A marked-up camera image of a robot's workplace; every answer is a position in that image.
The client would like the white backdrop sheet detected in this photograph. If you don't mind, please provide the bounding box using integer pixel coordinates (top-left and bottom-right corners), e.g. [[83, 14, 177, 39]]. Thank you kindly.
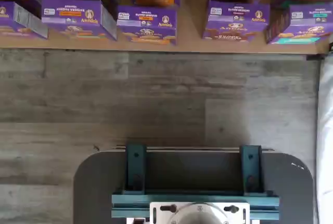
[[316, 58, 333, 224]]

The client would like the thin metal rod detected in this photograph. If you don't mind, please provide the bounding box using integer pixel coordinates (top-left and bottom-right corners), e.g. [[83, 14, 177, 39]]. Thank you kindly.
[[113, 144, 274, 153]]

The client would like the teal metal bracket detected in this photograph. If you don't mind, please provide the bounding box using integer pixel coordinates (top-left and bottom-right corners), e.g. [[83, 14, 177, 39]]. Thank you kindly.
[[239, 145, 263, 196], [125, 144, 147, 196]]

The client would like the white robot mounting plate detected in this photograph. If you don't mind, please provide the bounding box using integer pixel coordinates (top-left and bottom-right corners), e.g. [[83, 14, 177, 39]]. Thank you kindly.
[[149, 202, 250, 224]]

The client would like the teal metal frame beam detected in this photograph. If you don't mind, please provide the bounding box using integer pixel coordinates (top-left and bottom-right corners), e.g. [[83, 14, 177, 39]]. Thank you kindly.
[[111, 190, 280, 219]]

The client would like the wooden shelf board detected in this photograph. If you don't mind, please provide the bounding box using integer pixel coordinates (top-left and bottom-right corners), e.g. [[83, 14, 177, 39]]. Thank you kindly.
[[0, 0, 333, 55]]

